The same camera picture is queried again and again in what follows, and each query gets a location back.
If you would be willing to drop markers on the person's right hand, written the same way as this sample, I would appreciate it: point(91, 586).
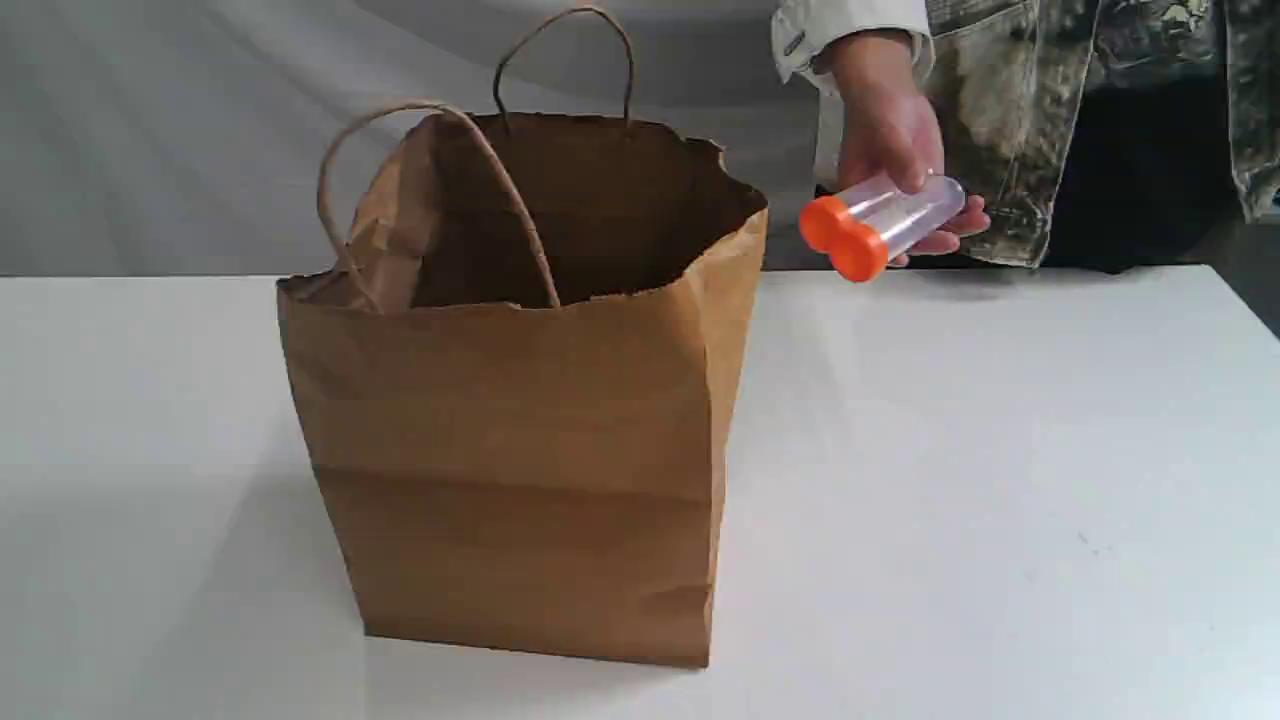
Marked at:
point(890, 129)

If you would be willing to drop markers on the clear tube orange cap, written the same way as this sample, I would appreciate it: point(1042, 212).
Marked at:
point(877, 213)
point(863, 265)

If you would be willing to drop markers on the brown paper bag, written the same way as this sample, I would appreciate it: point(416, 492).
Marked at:
point(516, 383)

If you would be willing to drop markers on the camouflage jacket person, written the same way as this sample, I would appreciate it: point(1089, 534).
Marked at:
point(1100, 135)

